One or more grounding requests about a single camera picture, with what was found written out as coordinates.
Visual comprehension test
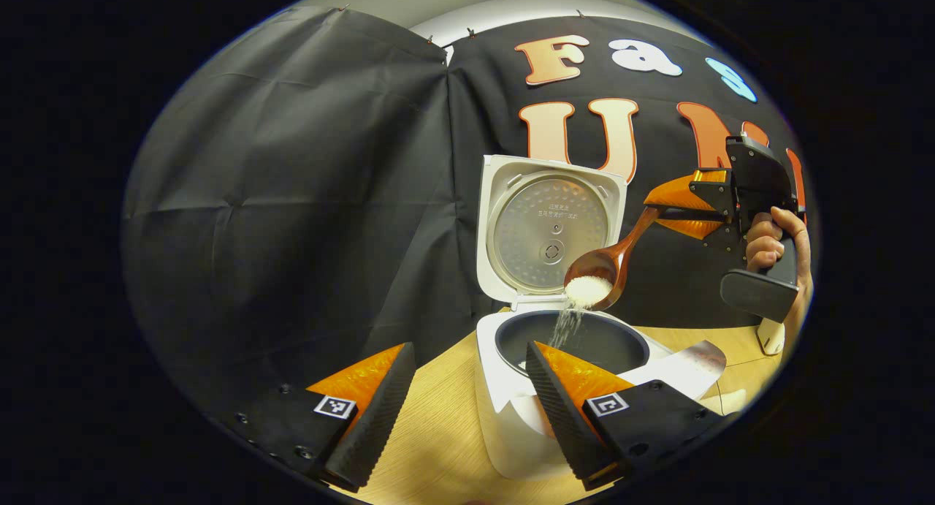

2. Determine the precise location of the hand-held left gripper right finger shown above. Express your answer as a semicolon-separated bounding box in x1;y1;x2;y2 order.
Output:
524;338;740;491

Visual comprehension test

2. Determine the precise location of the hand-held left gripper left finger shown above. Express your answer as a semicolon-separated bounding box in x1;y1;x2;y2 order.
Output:
218;341;416;493

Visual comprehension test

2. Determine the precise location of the white rice cooker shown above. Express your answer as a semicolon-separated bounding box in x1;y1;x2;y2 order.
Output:
475;154;673;480

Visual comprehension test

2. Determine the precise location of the brown wooden spoon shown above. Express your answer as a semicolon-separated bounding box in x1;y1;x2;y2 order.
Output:
562;205;662;312

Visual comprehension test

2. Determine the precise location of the spoonful of white rice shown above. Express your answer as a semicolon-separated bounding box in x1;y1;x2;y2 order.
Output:
548;275;613;349

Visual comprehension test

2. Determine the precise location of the white toaster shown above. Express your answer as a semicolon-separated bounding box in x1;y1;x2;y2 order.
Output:
756;317;787;357

